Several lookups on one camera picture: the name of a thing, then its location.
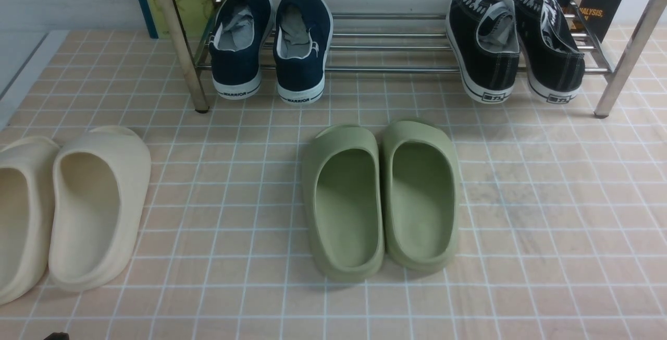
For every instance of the black left canvas sneaker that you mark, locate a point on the black left canvas sneaker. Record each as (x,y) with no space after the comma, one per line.
(483,37)

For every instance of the green left foam slipper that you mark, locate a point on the green left foam slipper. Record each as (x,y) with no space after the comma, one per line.
(341,197)

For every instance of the navy canvas sneaker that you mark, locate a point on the navy canvas sneaker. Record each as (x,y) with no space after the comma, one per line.
(304,31)
(240,30)

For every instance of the black book with orange text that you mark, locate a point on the black book with orange text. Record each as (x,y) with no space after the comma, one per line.
(599,6)

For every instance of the silver metal shoe rack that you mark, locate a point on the silver metal shoe rack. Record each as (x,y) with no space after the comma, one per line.
(595,61)

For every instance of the green foam slipper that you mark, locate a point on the green foam slipper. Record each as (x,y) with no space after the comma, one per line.
(341,197)
(420,192)

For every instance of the green right foam slipper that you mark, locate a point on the green right foam slipper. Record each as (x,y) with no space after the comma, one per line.
(420,192)

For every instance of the black right canvas sneaker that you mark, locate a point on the black right canvas sneaker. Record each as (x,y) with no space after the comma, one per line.
(555,66)

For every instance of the cream foam slipper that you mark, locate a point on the cream foam slipper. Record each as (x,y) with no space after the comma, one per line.
(100,182)
(27,208)

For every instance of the black canvas sneaker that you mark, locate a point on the black canvas sneaker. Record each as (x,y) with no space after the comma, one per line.
(483,37)
(555,66)

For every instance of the cream left foam slipper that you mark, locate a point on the cream left foam slipper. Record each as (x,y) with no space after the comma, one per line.
(27,208)

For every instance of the cream right foam slipper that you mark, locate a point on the cream right foam slipper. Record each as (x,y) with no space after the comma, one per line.
(100,182)

